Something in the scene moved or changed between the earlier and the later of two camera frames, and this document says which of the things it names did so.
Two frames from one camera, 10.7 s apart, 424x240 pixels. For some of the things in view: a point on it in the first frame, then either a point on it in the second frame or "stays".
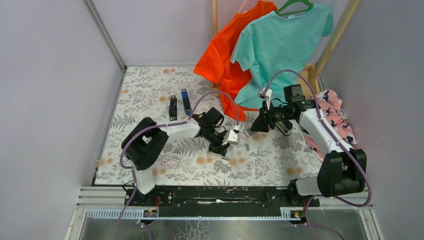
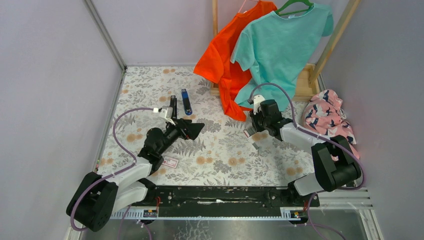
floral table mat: [176, 124] stays
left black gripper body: [214, 140] → [183, 133]
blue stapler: [186, 102] stays
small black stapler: [173, 108] stays
